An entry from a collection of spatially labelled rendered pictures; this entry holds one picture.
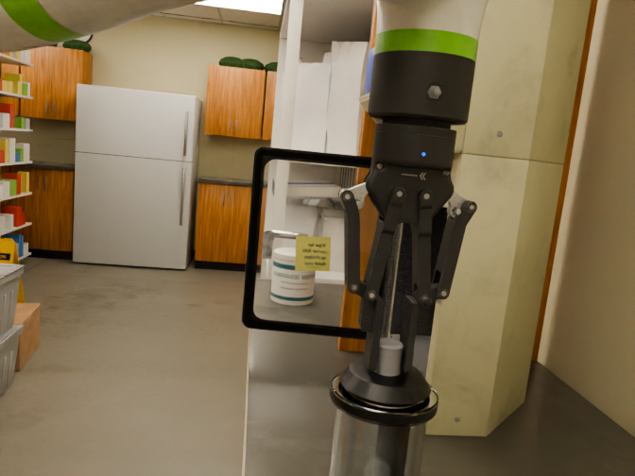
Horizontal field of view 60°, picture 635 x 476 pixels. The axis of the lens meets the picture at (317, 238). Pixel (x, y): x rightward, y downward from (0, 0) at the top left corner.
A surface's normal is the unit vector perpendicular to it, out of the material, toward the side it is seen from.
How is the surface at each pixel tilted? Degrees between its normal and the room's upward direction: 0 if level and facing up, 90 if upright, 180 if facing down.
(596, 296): 90
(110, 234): 90
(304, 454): 0
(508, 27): 90
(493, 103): 90
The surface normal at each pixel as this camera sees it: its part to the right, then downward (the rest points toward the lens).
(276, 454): 0.10, -0.98
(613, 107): -0.99, -0.07
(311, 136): -0.31, 0.18
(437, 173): 0.08, 0.17
